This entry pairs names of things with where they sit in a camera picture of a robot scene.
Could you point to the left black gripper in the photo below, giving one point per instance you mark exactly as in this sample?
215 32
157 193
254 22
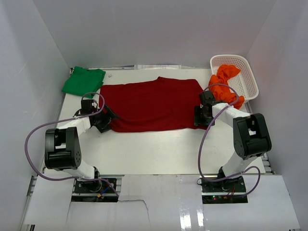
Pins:
108 117

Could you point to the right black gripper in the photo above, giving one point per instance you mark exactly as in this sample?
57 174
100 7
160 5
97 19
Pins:
197 119

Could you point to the red t-shirt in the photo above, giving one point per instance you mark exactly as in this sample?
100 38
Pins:
157 105

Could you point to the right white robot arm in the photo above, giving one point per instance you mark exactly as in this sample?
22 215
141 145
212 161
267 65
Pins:
251 138

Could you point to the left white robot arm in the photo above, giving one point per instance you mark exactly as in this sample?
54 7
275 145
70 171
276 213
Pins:
62 147

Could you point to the orange crumpled t-shirt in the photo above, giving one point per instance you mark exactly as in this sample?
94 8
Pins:
224 73

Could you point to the green folded t-shirt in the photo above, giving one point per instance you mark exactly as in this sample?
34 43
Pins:
83 81

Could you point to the white perforated plastic basket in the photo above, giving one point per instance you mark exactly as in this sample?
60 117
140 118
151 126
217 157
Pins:
244 83

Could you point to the white paper sheet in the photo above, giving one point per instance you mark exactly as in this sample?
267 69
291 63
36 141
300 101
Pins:
157 67

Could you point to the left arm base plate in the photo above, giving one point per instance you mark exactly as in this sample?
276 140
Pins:
93 192

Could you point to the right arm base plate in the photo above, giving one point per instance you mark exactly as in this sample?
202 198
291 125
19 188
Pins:
223 192

